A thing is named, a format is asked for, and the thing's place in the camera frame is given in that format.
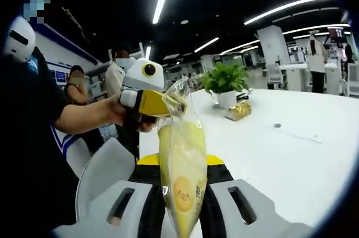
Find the person's left hand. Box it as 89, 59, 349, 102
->
106, 95, 158, 134

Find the gold foil packet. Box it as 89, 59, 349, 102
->
226, 101, 252, 121

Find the blue white wall board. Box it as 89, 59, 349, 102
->
44, 60, 71, 85

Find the round yellow silicone block bagged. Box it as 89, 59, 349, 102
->
157, 76, 209, 238

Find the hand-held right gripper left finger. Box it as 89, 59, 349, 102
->
52, 154, 169, 238

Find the person's black shirt torso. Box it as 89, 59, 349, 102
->
0, 47, 82, 238

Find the white counter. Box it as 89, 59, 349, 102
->
279, 62, 342, 93

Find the grey mesh office chair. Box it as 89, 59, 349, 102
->
75, 136, 139, 222

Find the small hanging screen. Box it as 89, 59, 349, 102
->
327, 27, 346, 42

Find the white chest-worn device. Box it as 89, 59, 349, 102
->
2, 15, 37, 63

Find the white office chair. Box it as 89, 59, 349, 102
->
265, 63, 284, 90

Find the green plant in white pot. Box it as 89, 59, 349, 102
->
198, 62, 251, 110

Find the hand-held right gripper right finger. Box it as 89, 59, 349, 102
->
201, 154, 314, 238

